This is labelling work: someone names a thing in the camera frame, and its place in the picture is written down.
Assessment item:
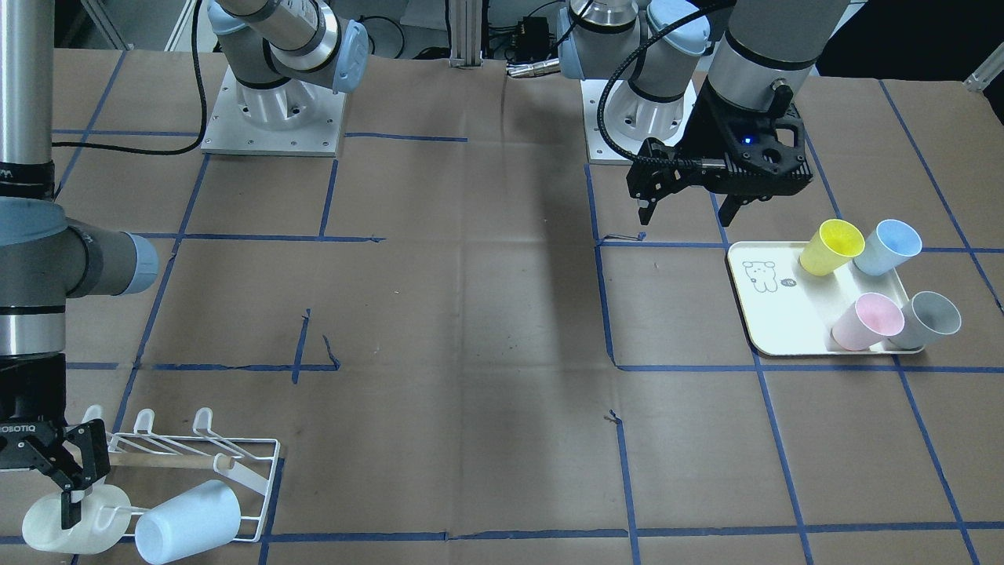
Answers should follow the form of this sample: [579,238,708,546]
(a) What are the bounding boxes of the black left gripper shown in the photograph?
[628,79,813,228]

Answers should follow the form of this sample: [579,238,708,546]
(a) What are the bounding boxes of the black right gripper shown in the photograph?
[1,353,111,530]

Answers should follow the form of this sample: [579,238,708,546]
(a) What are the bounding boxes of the cream plastic cup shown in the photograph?
[21,483,133,555]

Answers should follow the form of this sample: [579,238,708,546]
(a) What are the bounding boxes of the light blue plastic cup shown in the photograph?
[135,479,242,564]

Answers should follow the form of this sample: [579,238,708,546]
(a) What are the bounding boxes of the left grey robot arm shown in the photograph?
[555,1,847,226]

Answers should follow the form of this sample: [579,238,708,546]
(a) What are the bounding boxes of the yellow plastic cup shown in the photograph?
[798,218,867,276]

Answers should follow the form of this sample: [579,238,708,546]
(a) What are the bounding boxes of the pink plastic cup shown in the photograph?
[831,292,906,352]

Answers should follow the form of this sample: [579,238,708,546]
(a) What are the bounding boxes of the grey plastic cup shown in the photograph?
[889,290,963,350]

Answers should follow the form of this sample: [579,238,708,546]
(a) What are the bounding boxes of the cream plastic tray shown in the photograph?
[726,241,908,356]

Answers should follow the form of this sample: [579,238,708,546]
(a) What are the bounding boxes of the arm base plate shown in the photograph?
[201,68,348,158]
[580,80,697,166]

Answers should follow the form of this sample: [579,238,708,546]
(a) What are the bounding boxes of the white wire cup rack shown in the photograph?
[105,406,286,544]

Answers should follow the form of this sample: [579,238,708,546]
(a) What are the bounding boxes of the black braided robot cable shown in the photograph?
[598,0,738,167]

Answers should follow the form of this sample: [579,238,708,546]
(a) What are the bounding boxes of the aluminium frame post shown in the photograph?
[447,0,486,68]

